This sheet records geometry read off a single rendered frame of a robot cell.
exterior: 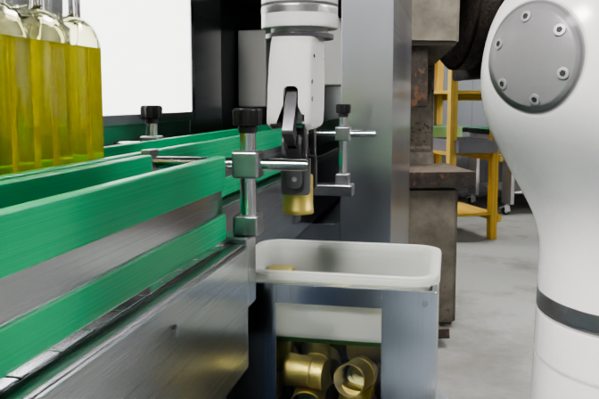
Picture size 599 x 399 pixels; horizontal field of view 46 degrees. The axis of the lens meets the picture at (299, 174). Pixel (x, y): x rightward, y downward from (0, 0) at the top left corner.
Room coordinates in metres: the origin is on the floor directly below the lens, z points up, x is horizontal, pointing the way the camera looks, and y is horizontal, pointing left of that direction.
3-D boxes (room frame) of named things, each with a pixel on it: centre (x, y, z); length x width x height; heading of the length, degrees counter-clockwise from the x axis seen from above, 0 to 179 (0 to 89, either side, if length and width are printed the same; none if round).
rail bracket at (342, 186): (1.33, -0.06, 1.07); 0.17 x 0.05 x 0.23; 78
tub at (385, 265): (0.79, -0.05, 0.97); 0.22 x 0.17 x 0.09; 78
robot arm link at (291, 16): (0.80, 0.00, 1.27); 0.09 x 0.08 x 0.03; 169
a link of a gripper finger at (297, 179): (0.76, 0.01, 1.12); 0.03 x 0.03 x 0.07; 79
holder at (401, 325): (0.80, -0.02, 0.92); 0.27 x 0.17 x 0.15; 78
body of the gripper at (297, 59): (0.79, 0.00, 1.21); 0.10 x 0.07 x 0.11; 169
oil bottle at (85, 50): (0.65, 0.22, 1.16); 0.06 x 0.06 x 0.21; 79
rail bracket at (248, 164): (0.70, 0.07, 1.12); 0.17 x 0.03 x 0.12; 78
